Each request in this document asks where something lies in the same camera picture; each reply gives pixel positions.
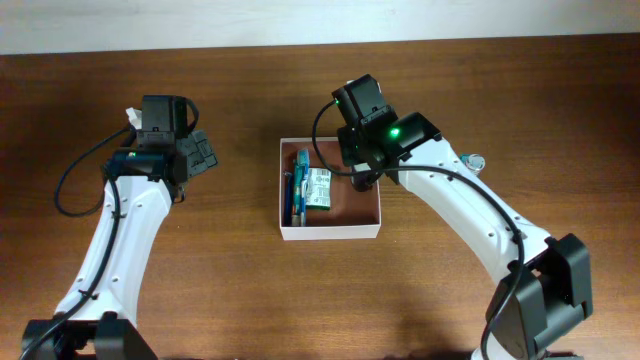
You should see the teal mouthwash bottle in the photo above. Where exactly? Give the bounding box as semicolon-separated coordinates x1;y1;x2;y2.
459;154;486;175

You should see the green white soap packet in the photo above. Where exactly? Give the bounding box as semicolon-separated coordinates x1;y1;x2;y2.
306;168;332;210

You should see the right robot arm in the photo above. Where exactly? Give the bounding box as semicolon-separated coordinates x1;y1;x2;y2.
338;109;593;359

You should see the blue white toothbrush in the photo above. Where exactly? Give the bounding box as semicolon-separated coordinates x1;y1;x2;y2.
296;149;310;227

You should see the purple foam soap bottle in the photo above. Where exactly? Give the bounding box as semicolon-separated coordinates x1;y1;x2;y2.
350;166;377;192

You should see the blue disposable razor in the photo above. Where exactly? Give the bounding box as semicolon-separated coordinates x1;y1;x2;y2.
282;171;294;227

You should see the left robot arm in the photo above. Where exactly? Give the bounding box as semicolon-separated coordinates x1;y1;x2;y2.
21;130;218;359

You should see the white cardboard box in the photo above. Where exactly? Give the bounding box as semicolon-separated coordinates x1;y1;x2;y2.
278;138;382;241

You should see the green white toothpaste tube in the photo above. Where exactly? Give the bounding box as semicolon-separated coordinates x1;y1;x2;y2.
292;160;306;227

